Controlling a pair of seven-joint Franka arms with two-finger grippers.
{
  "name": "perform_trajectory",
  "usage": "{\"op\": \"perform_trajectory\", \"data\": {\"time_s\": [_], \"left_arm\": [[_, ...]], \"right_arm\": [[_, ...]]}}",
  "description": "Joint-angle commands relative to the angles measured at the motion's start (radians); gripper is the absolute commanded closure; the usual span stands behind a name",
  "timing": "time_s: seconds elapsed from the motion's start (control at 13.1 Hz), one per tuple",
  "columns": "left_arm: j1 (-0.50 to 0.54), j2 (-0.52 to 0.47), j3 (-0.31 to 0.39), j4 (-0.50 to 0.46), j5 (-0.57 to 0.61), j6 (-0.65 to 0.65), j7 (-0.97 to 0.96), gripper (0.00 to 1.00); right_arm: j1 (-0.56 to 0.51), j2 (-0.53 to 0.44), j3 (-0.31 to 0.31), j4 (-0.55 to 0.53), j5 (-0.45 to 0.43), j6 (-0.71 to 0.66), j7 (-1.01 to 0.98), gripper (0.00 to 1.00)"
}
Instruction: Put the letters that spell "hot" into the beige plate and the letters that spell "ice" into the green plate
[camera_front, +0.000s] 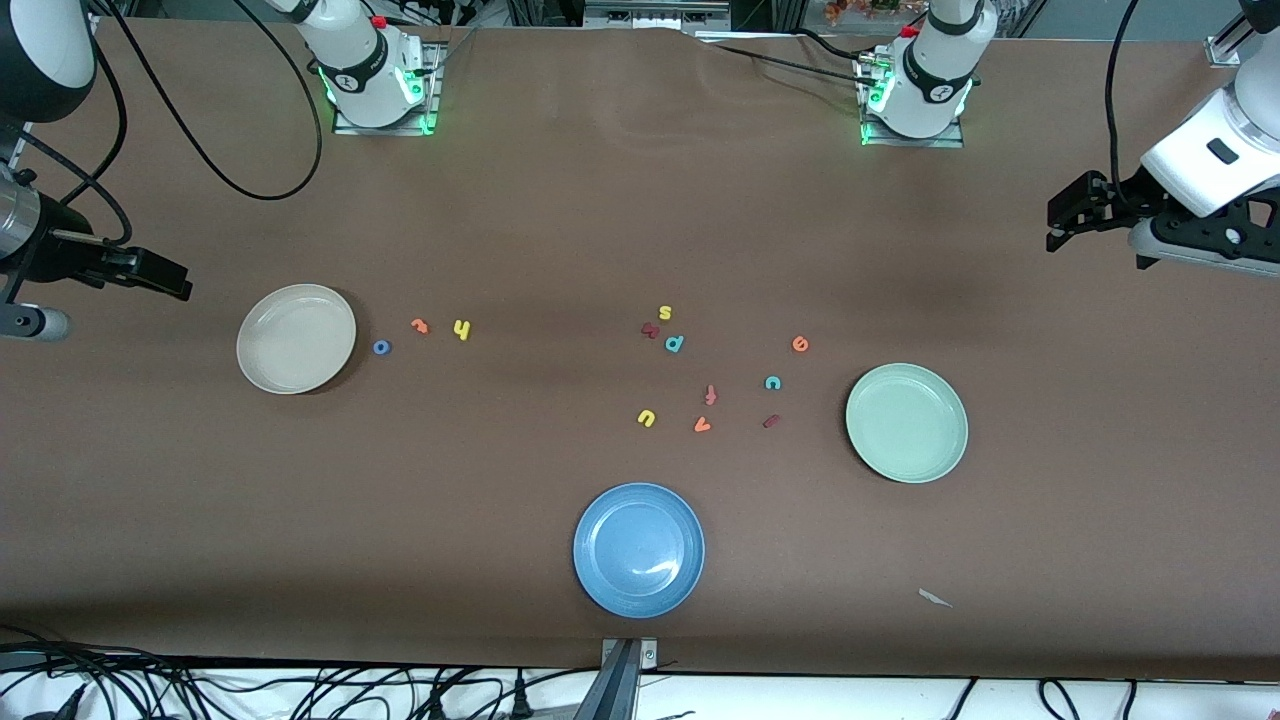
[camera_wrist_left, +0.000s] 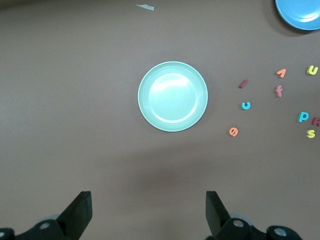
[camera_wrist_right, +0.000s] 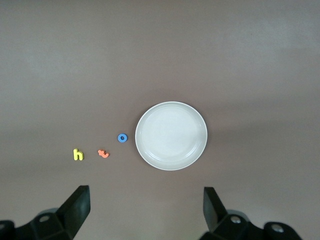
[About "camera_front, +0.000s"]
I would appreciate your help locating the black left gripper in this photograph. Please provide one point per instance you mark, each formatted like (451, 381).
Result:
(1124, 197)

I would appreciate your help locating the grey camera pole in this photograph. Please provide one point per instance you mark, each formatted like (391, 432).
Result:
(612, 695)

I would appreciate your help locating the blue plate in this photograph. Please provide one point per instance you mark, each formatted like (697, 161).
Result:
(638, 550)

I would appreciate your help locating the white paper scrap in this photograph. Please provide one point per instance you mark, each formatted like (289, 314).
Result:
(935, 598)

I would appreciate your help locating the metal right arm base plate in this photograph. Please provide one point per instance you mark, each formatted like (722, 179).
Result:
(434, 90)

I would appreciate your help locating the silver metal bracket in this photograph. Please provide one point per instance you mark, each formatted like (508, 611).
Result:
(645, 655)

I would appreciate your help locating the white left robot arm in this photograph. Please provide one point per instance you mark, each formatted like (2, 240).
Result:
(935, 85)

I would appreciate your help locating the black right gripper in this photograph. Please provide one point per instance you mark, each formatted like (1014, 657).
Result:
(62, 250)

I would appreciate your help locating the orange artificial flowers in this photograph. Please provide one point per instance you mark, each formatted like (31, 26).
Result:
(860, 8)

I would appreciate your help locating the grey power strip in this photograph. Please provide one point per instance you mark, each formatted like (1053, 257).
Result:
(650, 17)

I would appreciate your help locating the black power plug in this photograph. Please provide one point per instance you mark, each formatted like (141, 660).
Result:
(520, 700)
(437, 705)

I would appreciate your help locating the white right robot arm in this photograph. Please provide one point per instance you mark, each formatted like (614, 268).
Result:
(360, 70)

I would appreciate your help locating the green plate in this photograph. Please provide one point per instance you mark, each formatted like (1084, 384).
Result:
(906, 423)

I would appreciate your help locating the beige brown plate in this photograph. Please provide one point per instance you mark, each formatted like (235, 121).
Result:
(296, 340)

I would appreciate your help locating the aluminium frame profile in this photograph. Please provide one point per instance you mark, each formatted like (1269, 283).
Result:
(1225, 48)

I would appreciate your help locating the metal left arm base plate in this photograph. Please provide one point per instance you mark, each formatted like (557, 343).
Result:
(955, 142)

